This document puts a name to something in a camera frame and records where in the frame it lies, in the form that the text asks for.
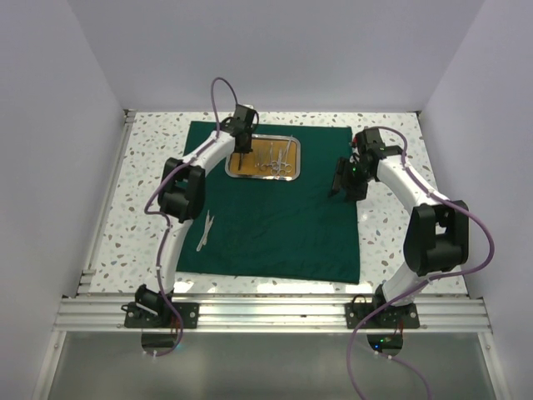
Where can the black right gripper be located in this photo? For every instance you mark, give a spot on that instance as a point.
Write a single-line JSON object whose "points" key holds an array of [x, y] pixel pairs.
{"points": [[354, 192]]}

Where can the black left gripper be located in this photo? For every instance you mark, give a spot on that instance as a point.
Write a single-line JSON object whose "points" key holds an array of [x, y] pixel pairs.
{"points": [[248, 147]]}

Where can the dark green surgical cloth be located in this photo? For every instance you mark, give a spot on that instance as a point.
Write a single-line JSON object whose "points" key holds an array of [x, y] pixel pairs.
{"points": [[265, 228]]}

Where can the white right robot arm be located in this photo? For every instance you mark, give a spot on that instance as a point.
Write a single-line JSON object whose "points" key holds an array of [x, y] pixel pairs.
{"points": [[437, 235]]}

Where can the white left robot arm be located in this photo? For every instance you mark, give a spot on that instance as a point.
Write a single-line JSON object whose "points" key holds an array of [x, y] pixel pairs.
{"points": [[180, 198]]}

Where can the steel surgical scissors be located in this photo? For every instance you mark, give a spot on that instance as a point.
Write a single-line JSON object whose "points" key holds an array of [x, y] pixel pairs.
{"points": [[271, 160]]}

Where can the steel forceps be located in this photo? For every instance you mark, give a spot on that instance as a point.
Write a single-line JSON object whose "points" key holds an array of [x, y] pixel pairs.
{"points": [[263, 156]]}

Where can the yellow tray liner mat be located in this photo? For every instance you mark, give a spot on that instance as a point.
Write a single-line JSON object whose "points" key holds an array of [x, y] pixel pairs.
{"points": [[258, 150]]}

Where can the steel instrument tray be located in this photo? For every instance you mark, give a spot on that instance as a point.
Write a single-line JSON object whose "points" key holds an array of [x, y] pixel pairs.
{"points": [[266, 178]]}

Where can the steel hemostat clamp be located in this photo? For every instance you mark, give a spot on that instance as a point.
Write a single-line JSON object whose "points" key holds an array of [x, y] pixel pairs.
{"points": [[281, 167]]}

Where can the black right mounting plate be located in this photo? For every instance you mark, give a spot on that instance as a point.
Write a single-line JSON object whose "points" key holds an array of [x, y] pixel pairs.
{"points": [[393, 317]]}

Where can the black mounting plate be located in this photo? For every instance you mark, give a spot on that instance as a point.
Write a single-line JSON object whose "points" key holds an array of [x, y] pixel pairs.
{"points": [[393, 317], [138, 317]]}

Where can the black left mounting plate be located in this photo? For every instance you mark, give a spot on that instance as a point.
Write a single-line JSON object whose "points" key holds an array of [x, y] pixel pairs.
{"points": [[138, 317]]}

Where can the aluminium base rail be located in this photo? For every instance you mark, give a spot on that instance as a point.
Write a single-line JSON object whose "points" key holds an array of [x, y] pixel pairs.
{"points": [[263, 313]]}

